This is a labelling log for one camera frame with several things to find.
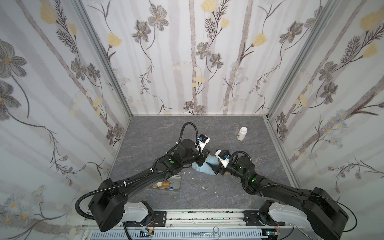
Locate light blue fleece hoodie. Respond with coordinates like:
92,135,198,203
192,155,219,175

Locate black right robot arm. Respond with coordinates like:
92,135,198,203
198,151,349,240

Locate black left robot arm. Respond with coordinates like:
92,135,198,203
75,133,210,232

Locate white plastic bottle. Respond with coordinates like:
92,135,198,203
237,127,248,141

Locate clear plastic cup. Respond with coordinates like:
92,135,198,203
234,125,241,135

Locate metal scissors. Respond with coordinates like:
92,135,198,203
191,227,221,240

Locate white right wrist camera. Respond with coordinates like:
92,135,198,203
215,150,231,168

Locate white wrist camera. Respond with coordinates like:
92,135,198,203
197,134,211,152
215,150,231,168

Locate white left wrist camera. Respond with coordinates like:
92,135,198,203
197,134,211,152

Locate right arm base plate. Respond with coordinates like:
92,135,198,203
243,210,286,227

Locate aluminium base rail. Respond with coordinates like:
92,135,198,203
80,209,331,240

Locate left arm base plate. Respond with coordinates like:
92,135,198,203
124,211,167,228

